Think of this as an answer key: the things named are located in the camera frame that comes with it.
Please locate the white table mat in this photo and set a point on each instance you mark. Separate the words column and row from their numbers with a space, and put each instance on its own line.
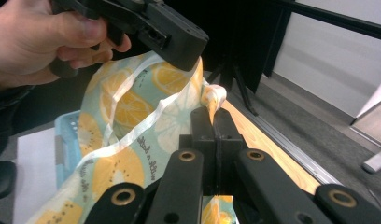
column 36, row 174

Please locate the black curtain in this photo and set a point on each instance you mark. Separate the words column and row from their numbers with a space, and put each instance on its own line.
column 241, row 31

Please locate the black metal stand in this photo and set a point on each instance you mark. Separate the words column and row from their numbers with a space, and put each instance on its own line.
column 241, row 90

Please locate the light blue plastic basket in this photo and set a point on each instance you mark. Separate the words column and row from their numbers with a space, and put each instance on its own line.
column 65, row 140

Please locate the white-framed desk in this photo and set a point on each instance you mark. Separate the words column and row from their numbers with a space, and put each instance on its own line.
column 377, row 163

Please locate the orange fruit print bag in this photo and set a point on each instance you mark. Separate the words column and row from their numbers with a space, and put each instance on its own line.
column 129, row 105

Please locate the black frame beam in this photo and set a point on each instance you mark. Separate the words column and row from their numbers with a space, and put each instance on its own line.
column 335, row 20

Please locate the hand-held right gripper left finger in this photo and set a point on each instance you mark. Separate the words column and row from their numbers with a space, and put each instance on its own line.
column 204, row 140

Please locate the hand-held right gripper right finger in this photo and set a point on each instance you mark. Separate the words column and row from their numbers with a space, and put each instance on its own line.
column 227, row 146

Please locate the white cabinet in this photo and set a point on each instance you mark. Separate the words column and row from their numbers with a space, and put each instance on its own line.
column 373, row 99

